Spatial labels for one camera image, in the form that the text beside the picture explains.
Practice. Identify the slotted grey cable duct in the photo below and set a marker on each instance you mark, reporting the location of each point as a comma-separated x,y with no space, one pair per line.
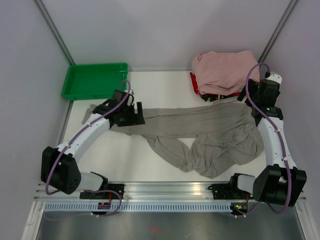
220,207

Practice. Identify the aluminium frame post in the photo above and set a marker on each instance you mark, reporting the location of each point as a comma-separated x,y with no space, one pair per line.
278,29
54,30

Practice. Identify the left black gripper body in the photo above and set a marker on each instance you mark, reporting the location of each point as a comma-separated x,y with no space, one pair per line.
128,117

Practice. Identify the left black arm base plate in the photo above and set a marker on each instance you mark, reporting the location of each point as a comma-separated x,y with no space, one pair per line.
109,191

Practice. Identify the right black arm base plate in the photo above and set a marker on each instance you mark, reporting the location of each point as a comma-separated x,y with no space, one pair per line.
226,191

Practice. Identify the grey trousers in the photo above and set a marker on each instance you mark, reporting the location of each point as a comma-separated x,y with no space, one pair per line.
206,139

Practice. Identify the aluminium mounting rail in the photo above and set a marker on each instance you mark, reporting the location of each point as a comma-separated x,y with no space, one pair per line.
144,192

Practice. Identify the left aluminium frame post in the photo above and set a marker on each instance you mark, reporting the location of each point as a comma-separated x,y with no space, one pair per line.
54,30

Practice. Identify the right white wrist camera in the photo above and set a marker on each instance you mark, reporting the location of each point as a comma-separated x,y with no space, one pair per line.
273,76

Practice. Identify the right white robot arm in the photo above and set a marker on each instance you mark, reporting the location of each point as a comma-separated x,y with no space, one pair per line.
281,182

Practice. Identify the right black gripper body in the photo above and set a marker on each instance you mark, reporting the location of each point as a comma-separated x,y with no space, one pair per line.
254,87

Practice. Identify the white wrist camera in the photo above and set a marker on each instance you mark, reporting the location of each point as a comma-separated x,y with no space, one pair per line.
273,76
130,100

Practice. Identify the pink folded trousers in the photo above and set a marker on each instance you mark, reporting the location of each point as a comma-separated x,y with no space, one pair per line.
222,73

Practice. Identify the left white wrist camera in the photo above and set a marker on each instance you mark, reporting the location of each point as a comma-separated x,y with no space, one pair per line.
130,100

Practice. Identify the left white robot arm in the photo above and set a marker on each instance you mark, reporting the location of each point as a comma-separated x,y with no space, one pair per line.
59,165

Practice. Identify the red folded garment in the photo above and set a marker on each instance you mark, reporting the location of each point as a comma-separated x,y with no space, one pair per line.
195,86

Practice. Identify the right aluminium frame post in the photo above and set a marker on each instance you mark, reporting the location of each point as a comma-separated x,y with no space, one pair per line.
278,29

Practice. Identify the dark patterned folded garment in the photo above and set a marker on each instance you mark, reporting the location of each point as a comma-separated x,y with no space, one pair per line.
214,97

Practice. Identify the green plastic tray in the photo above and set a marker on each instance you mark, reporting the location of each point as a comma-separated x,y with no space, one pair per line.
94,81

